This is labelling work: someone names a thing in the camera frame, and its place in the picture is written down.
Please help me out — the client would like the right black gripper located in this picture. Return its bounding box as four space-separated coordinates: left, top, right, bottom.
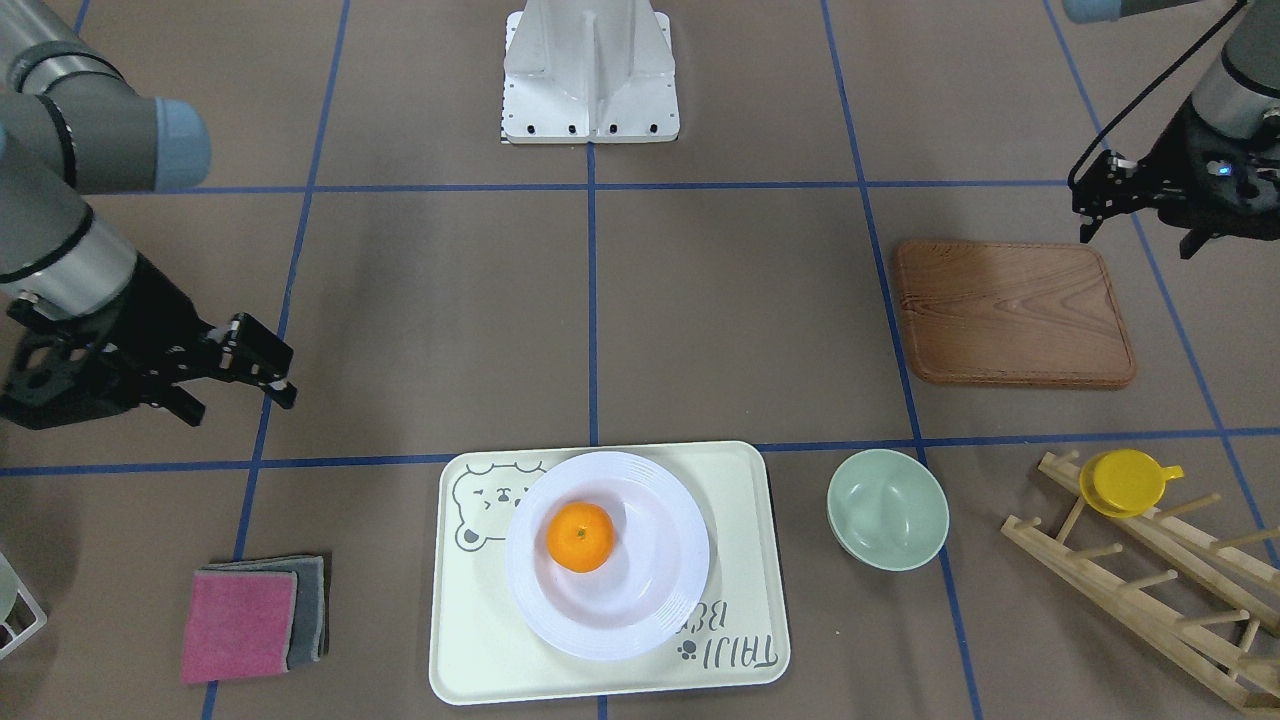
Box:
1 256 298 430

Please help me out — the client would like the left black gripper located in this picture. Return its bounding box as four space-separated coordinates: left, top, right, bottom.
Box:
1070 101 1279 260

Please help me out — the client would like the orange fruit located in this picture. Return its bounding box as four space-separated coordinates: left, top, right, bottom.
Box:
543 501 614 574

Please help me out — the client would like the white round plate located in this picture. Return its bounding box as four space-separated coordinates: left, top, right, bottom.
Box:
506 451 710 662

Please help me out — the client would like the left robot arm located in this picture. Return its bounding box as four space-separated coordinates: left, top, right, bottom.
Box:
1068 1 1279 259

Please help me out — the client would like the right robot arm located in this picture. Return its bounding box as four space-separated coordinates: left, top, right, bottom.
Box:
1 1 297 430

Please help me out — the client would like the wooden tray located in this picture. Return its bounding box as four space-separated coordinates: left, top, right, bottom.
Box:
892 240 1137 389

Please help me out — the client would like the cream bear tray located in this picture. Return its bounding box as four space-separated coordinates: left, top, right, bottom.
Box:
428 441 791 705

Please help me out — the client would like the pink cloth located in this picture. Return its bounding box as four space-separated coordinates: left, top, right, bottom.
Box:
180 570 297 684

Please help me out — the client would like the yellow mug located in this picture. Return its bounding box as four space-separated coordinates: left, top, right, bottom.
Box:
1078 448 1185 518

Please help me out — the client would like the grey cloth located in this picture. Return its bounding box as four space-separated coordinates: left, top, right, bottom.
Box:
198 553 326 674

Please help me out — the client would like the green cup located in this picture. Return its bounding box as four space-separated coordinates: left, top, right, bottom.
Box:
0 555 20 623

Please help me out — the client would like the wooden mug drying rack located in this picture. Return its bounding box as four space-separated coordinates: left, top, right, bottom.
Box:
1000 452 1279 719

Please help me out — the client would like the green bowl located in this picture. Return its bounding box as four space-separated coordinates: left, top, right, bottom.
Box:
826 448 951 571

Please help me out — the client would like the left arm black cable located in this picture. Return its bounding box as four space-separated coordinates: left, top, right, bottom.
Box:
1066 0 1251 191

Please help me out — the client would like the white wire cup rack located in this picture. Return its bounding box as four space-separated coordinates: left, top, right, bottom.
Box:
1 578 49 659

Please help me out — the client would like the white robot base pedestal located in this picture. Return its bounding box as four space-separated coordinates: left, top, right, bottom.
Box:
500 1 681 145

